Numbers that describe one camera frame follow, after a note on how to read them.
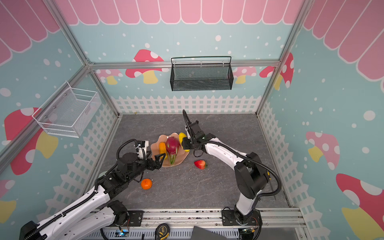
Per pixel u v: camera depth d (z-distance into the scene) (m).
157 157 0.68
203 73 0.94
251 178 0.46
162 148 0.94
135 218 0.74
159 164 0.70
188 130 0.67
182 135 0.87
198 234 0.71
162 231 0.68
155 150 0.94
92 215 0.57
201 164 0.89
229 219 0.74
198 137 0.67
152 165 0.68
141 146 0.65
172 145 0.93
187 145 0.78
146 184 0.82
